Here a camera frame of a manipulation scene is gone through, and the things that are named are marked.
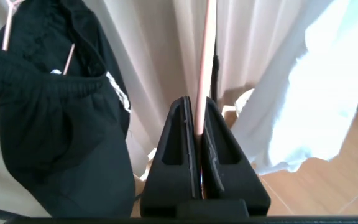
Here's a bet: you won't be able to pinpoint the white curtain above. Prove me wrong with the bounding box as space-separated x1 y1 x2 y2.
0 0 310 218

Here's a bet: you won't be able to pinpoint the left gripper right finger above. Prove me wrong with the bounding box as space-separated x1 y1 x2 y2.
201 96 272 217

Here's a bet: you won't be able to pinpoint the pink clothes hanger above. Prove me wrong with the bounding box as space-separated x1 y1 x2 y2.
1 0 76 75
194 0 217 200

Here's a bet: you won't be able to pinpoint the black shorts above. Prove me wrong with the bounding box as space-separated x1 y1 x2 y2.
0 0 136 218

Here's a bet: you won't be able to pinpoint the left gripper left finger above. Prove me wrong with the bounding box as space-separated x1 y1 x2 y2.
140 95 203 218

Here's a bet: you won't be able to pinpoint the white garment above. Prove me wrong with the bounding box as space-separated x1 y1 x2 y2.
231 0 358 175

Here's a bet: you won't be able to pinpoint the black clothes rack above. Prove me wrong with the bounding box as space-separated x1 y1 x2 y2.
0 40 221 218

